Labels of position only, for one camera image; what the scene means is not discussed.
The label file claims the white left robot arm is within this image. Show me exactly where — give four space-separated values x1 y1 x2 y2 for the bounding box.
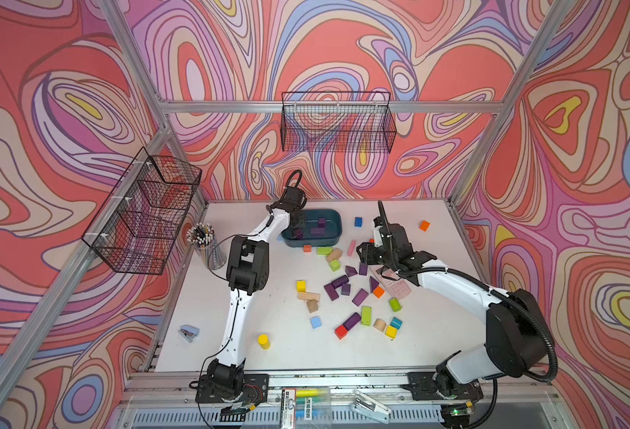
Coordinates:
202 185 307 390

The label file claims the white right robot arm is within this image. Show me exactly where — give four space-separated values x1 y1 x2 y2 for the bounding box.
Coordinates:
356 222 559 391

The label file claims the teal plastic storage bin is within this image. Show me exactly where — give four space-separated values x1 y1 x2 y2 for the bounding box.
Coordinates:
280 208 343 248

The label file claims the pink long wooden block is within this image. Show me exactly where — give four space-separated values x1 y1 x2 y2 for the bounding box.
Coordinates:
347 240 356 257

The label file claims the pink calculator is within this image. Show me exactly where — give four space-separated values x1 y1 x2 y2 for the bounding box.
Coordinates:
372 266 411 300

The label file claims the orange small block centre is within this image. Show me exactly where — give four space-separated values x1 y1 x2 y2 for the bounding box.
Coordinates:
373 286 385 299

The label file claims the purple brick centre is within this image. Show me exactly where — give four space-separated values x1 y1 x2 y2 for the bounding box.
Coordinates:
352 289 369 307

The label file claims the natural wood block rear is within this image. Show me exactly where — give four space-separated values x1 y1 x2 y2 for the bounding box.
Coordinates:
326 248 343 263

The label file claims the green small cube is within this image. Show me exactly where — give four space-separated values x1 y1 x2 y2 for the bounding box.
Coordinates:
329 260 341 272

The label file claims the green cylinder near calculator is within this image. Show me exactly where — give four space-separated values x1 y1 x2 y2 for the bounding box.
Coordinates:
389 298 402 313

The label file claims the light green flat block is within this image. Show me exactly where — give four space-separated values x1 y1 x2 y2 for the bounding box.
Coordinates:
317 247 333 256

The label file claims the light green rectangular block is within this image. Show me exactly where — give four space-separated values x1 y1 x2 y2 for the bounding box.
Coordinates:
361 306 372 326

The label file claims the purple brick tilted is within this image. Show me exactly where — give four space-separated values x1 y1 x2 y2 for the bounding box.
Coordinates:
324 283 339 301

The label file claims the teal small cube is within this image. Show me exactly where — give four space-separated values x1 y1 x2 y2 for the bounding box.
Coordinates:
391 317 402 330

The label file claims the natural wood cylinder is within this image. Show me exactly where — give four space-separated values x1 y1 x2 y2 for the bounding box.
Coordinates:
374 318 386 332

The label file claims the purple long brick front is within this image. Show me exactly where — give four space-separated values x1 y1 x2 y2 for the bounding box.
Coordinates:
343 313 361 331

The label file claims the yellow small cube front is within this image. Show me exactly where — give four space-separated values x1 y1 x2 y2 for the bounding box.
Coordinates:
385 325 398 340

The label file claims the natural wood small block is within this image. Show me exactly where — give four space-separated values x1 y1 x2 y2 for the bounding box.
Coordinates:
306 300 318 314

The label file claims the red wooden cube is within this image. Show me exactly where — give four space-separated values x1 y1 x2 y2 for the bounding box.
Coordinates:
334 325 349 340

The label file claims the natural wood long block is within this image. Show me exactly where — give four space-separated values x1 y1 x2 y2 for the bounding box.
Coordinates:
297 291 320 302

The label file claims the pen holder cup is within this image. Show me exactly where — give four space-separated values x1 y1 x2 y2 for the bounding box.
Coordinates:
185 223 227 271

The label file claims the light blue wooden cube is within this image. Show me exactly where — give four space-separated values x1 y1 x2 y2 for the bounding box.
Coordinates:
311 316 322 329

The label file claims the yellow wooden cylinder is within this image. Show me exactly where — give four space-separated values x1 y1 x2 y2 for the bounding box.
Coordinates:
258 334 271 350

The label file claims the clear plastic stapler front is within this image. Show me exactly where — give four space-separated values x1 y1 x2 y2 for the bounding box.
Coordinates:
350 390 392 425

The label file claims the marker box front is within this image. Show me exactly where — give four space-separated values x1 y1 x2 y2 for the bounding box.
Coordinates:
279 387 333 429

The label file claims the black wire basket back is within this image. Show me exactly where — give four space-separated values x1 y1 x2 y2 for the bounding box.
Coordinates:
280 89 397 154

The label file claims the black wire basket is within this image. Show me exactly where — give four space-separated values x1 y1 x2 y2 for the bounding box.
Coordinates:
82 148 202 275
280 89 397 154

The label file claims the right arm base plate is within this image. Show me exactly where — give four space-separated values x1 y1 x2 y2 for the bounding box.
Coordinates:
401 372 484 402

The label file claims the black wire basket left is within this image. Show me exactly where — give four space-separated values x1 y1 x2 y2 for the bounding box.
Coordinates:
82 148 202 275

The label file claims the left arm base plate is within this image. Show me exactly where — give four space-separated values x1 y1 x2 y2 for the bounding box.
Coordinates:
189 373 269 405

